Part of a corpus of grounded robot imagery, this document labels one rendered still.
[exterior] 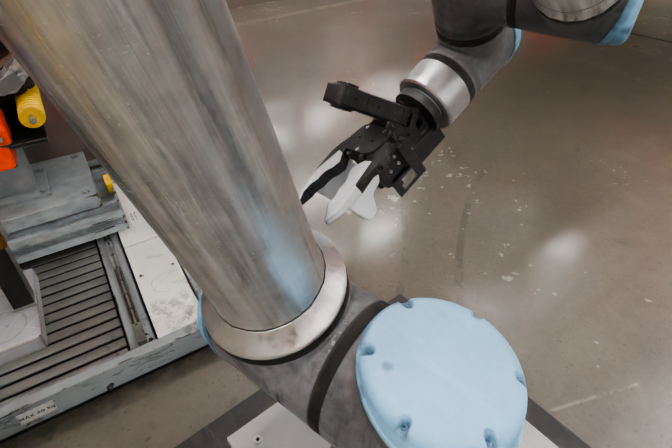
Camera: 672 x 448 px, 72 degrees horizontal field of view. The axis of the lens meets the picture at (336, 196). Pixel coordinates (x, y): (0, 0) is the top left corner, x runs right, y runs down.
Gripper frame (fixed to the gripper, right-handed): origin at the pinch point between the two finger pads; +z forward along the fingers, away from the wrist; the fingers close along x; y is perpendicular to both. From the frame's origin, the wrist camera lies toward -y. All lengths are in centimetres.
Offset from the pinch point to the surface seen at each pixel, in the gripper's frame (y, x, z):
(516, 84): 125, 136, -152
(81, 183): -2, 107, 33
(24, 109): -27, 86, 24
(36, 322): -6.4, 25.8, 40.0
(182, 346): 33, 54, 41
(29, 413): 15, 53, 69
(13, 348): -6.9, 22.8, 43.4
